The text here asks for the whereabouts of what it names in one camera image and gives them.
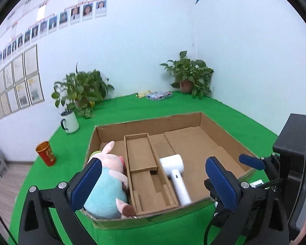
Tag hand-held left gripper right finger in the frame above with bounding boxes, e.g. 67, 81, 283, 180
205, 156, 290, 245

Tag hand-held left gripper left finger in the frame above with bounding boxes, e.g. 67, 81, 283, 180
18, 157, 102, 245

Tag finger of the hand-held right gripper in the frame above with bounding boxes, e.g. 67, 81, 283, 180
204, 179, 232, 222
239, 154, 277, 171

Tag pink pig plush toy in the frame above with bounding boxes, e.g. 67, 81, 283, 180
83, 140, 137, 219

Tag large cardboard box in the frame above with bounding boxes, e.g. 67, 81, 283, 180
82, 111, 259, 229

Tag white hair dryer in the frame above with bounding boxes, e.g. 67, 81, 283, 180
159, 154, 192, 207

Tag small brown cardboard box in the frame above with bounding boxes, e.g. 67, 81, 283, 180
124, 133, 181, 216

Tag white and green box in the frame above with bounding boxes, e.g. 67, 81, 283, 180
248, 179, 265, 188

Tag red and gold cup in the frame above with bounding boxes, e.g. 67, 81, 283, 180
36, 141, 57, 167

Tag white enamel mug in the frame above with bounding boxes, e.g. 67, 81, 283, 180
60, 109, 80, 134

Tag potted green plant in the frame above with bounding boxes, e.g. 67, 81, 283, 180
160, 51, 215, 100
51, 62, 115, 119

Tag blue patterned tissue pack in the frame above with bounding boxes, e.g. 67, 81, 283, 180
146, 91, 173, 102

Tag group of framed certificates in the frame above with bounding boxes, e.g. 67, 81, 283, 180
0, 44, 45, 125

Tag row of portrait photos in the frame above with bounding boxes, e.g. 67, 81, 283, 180
0, 0, 108, 74

